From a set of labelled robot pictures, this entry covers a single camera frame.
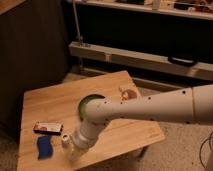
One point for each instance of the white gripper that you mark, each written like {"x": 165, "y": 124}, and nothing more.
{"x": 86, "y": 135}

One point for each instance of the clear plastic bottle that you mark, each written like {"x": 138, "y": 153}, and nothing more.
{"x": 71, "y": 151}

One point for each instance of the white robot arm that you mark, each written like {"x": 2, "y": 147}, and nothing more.
{"x": 189, "y": 105}

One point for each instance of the green bowl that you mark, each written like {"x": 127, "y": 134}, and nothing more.
{"x": 85, "y": 101}

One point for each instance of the red white snack bar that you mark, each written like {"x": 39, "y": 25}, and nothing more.
{"x": 48, "y": 128}

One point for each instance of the wooden table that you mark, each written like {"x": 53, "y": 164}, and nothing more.
{"x": 60, "y": 104}

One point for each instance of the blue sponge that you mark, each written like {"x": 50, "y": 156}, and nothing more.
{"x": 45, "y": 149}

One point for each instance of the white cup with spoon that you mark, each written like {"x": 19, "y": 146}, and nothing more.
{"x": 127, "y": 94}

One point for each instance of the metal pole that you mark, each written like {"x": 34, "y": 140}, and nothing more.
{"x": 79, "y": 37}

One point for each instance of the cluttered upper shelf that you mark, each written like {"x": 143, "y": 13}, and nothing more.
{"x": 152, "y": 6}

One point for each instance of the grey metal drawer rail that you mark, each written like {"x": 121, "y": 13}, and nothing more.
{"x": 140, "y": 60}

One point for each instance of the black drawer handle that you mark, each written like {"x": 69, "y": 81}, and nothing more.
{"x": 182, "y": 62}

